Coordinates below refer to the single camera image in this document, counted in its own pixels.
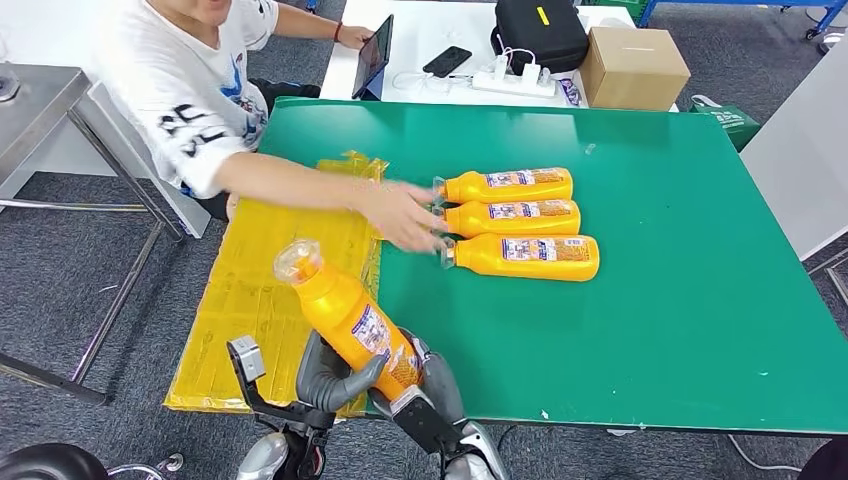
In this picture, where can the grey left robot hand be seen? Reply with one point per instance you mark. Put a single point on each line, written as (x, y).
(318, 378)

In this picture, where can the person's left hand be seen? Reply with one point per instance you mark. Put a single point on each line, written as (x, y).
(356, 36)

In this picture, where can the person's right hand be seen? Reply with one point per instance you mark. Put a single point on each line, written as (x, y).
(404, 215)

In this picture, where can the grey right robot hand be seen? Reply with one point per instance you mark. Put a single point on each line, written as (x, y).
(444, 391)

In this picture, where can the orange detergent bottle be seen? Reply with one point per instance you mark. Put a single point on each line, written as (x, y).
(338, 311)
(470, 189)
(490, 260)
(477, 222)

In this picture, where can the person's left forearm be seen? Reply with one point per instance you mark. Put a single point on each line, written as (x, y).
(308, 25)

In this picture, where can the person's right forearm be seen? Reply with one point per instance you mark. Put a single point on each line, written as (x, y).
(291, 185)

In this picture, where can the tablet with blue case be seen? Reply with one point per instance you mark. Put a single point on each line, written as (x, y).
(372, 56)

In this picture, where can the black smartphone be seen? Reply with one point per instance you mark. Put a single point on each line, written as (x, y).
(447, 61)

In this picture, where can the yellow taped cardboard sheet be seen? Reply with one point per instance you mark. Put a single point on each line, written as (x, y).
(232, 298)

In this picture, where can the white plug charger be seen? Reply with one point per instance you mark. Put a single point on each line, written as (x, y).
(501, 66)
(530, 73)

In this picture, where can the white power strip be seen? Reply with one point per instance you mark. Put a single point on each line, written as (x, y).
(513, 85)

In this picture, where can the person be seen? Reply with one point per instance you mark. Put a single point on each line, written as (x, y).
(185, 86)

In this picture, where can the black carry bag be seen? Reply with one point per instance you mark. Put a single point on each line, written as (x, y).
(540, 40)

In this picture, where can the purple snack packet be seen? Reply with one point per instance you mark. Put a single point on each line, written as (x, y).
(570, 92)

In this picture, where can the green plastic crate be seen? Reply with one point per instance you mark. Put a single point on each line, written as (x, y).
(623, 5)

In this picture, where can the brown cardboard box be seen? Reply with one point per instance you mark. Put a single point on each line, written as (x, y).
(632, 73)

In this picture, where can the black round cover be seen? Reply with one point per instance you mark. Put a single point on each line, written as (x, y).
(46, 467)
(828, 464)

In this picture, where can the steel table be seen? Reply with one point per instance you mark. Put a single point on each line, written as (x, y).
(33, 112)

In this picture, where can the green shopping bag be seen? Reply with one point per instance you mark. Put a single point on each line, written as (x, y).
(731, 124)

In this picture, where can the round metal dish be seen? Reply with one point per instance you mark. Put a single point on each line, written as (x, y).
(6, 87)

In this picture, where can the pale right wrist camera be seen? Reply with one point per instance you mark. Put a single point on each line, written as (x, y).
(424, 424)

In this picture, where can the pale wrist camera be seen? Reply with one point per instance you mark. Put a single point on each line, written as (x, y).
(246, 358)
(424, 424)

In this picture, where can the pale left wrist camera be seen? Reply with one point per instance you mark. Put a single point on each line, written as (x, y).
(246, 358)

